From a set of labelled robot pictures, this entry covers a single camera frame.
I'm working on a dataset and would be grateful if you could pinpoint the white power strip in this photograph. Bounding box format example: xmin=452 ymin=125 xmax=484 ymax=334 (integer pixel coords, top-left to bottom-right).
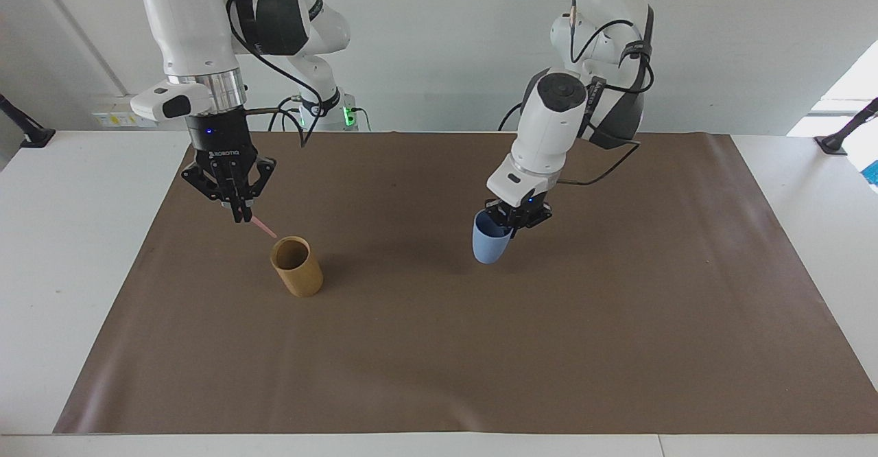
xmin=91 ymin=110 xmax=157 ymax=129

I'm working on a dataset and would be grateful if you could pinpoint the blue cup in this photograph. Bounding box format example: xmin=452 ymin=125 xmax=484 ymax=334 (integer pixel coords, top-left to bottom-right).
xmin=471 ymin=209 xmax=516 ymax=265

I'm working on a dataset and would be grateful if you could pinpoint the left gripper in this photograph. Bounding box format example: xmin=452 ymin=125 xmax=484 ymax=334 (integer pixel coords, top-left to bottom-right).
xmin=484 ymin=195 xmax=554 ymax=239

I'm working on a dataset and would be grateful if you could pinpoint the black cable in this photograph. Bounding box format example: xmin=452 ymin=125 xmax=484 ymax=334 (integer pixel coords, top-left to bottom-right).
xmin=556 ymin=137 xmax=643 ymax=187
xmin=497 ymin=102 xmax=527 ymax=132
xmin=567 ymin=0 xmax=656 ymax=95
xmin=224 ymin=0 xmax=327 ymax=149

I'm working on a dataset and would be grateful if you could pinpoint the brown bamboo cup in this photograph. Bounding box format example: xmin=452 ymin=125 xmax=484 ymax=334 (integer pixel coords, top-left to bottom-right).
xmin=269 ymin=235 xmax=324 ymax=298

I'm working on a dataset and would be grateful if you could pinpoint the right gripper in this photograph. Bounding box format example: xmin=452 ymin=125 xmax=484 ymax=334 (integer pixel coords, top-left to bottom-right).
xmin=180 ymin=106 xmax=278 ymax=224

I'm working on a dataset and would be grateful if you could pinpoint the black stand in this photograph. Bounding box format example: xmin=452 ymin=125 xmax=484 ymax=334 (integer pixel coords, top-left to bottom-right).
xmin=0 ymin=93 xmax=56 ymax=150
xmin=814 ymin=96 xmax=878 ymax=156

